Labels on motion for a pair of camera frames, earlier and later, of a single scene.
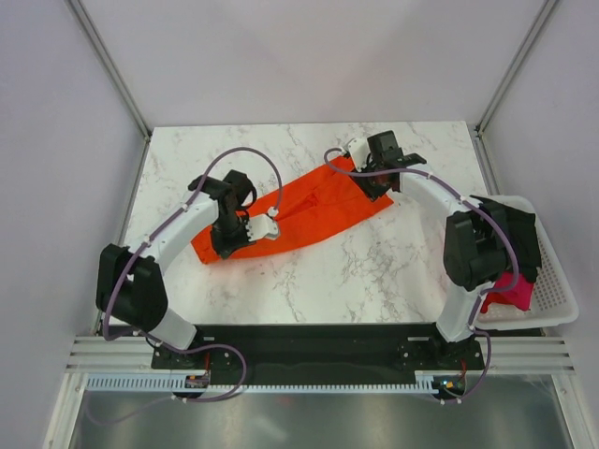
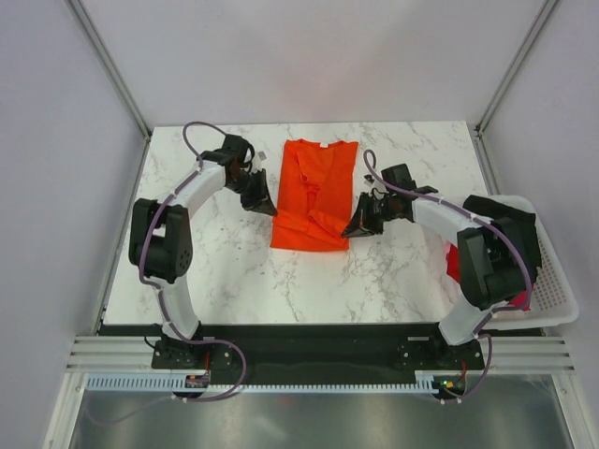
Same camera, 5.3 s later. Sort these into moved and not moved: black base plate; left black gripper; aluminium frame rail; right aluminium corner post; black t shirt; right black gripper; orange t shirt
Moved: orange t shirt; left black gripper; right black gripper
Not moved: black t shirt; aluminium frame rail; black base plate; right aluminium corner post
